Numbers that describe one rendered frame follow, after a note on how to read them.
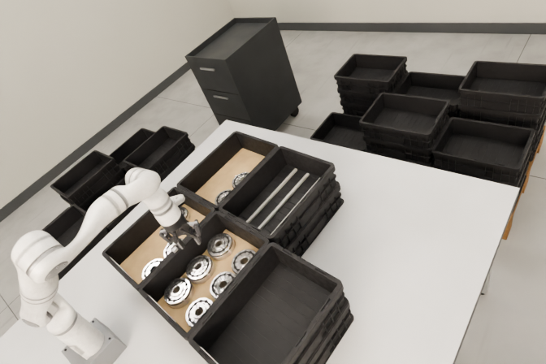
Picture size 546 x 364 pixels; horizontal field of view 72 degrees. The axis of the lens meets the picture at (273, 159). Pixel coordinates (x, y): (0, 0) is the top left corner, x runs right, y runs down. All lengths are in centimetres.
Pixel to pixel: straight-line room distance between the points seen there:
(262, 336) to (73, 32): 372
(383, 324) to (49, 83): 378
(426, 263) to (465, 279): 13
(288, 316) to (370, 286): 32
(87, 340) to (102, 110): 332
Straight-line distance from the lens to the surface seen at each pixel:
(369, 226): 155
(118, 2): 466
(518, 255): 234
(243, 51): 279
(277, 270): 137
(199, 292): 145
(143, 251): 171
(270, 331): 128
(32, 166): 444
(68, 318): 149
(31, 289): 120
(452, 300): 139
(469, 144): 231
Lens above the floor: 194
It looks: 39 degrees down
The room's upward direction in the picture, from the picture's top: 23 degrees counter-clockwise
